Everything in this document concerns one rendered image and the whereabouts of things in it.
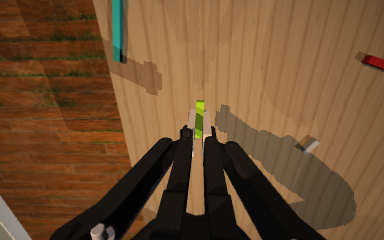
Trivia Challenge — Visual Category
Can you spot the red rod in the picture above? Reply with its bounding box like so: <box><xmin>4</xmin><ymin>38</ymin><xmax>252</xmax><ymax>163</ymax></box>
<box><xmin>362</xmin><ymin>55</ymin><xmax>384</xmax><ymax>70</ymax></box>

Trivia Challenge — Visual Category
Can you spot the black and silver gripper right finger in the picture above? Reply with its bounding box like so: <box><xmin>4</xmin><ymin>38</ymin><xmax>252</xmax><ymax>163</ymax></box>
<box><xmin>202</xmin><ymin>110</ymin><xmax>327</xmax><ymax>240</ymax></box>

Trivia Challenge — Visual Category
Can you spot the lime green rod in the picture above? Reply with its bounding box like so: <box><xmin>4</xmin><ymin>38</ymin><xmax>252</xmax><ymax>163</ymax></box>
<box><xmin>195</xmin><ymin>100</ymin><xmax>204</xmax><ymax>138</ymax></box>

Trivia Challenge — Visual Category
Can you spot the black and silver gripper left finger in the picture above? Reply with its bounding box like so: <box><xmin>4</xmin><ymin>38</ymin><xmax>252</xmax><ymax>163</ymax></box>
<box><xmin>49</xmin><ymin>109</ymin><xmax>196</xmax><ymax>240</ymax></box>

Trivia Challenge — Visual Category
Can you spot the turquoise rod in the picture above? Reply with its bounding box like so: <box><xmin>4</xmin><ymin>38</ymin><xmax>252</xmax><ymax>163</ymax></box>
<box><xmin>112</xmin><ymin>0</ymin><xmax>123</xmax><ymax>62</ymax></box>

